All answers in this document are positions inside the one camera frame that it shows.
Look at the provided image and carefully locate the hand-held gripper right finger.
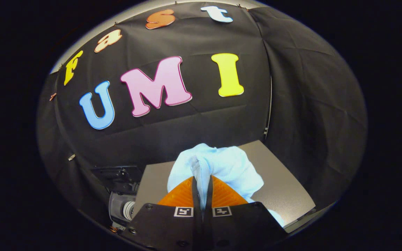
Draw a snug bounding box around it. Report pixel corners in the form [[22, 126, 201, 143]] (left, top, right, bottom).
[[203, 175, 287, 251]]

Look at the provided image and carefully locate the light blue shirt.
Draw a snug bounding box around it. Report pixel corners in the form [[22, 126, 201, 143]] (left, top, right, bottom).
[[167, 143, 285, 227]]

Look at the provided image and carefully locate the black backdrop cloth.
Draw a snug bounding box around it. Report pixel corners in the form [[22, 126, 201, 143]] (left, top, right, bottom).
[[36, 2, 368, 223]]

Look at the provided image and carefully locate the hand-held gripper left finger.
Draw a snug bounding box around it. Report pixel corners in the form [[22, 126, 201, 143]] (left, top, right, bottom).
[[121, 176, 203, 251]]

